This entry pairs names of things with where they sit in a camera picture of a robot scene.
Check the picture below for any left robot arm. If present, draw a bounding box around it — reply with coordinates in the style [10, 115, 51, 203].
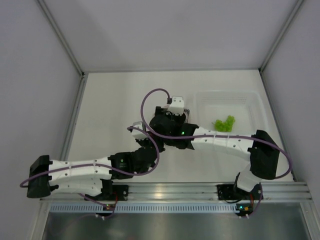
[21, 132, 165, 201]

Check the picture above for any aluminium frame post left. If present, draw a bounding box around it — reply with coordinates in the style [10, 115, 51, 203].
[35, 0, 85, 77]

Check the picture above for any grey slotted cable duct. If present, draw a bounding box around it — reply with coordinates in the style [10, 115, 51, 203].
[50, 203, 249, 214]

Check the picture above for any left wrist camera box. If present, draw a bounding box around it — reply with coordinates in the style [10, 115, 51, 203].
[131, 121, 147, 140]

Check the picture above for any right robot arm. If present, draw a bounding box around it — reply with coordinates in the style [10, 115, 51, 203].
[149, 106, 280, 199]

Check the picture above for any aluminium frame post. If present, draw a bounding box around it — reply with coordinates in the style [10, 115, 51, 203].
[35, 0, 85, 77]
[258, 0, 306, 75]

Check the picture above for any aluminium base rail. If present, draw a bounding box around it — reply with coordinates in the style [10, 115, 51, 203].
[39, 182, 311, 202]

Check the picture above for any white perforated plastic basket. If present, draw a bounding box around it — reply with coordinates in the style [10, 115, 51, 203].
[192, 90, 269, 135]

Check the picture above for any green fake grapes bunch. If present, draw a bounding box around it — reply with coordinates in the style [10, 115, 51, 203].
[212, 115, 236, 133]

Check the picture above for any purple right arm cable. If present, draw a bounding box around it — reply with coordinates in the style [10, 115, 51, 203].
[140, 88, 294, 180]

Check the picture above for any aluminium frame post right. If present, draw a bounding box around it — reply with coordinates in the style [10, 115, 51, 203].
[258, 0, 306, 75]

